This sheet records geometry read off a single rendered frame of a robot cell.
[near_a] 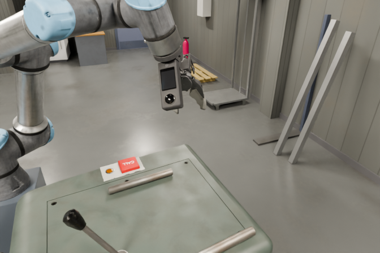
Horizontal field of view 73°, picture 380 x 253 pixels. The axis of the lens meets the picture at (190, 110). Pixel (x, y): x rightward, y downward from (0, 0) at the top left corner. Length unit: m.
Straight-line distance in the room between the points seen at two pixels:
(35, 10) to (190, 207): 0.58
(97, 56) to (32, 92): 5.85
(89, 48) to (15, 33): 6.17
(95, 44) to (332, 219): 5.87
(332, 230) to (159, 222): 2.02
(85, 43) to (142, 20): 6.23
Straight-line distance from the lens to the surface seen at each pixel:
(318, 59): 2.98
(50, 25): 0.50
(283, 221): 2.50
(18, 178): 1.19
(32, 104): 1.05
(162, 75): 0.60
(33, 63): 0.93
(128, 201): 0.79
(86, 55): 6.82
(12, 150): 1.13
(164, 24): 0.55
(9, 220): 1.23
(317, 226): 2.57
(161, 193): 0.80
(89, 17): 0.54
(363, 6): 3.13
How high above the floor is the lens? 1.81
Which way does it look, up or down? 26 degrees down
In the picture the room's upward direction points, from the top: straight up
